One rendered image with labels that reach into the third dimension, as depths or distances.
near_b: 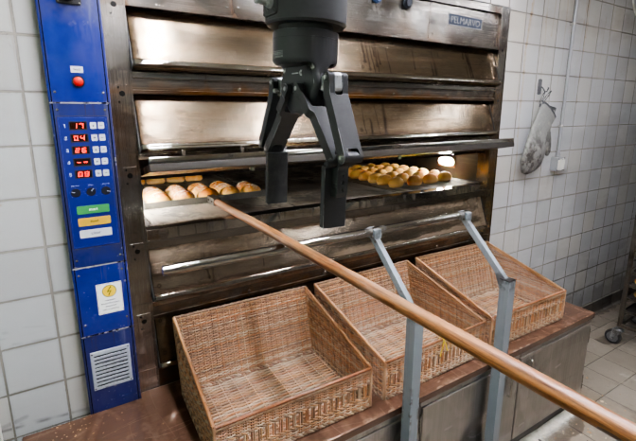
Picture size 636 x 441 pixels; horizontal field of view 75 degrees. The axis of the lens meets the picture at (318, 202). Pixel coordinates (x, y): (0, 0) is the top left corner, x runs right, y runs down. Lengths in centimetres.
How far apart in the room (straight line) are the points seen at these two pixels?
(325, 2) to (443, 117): 176
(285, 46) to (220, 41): 111
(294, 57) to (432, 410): 151
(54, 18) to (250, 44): 60
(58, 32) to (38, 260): 67
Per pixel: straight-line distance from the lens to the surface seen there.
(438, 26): 220
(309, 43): 48
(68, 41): 145
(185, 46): 153
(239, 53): 159
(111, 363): 167
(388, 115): 196
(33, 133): 147
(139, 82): 150
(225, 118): 157
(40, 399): 173
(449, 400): 184
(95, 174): 145
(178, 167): 137
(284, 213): 170
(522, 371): 74
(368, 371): 152
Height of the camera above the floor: 158
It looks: 12 degrees down
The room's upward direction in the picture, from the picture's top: straight up
